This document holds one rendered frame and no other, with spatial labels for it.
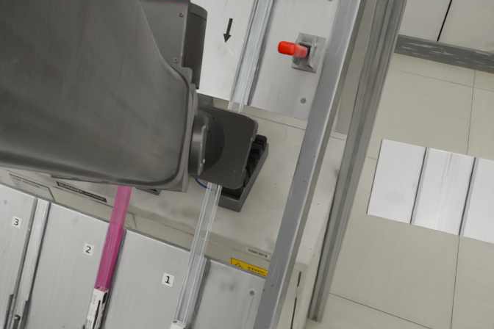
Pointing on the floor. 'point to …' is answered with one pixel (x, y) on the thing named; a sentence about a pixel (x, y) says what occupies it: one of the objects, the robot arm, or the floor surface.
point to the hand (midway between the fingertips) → (225, 142)
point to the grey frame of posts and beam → (365, 117)
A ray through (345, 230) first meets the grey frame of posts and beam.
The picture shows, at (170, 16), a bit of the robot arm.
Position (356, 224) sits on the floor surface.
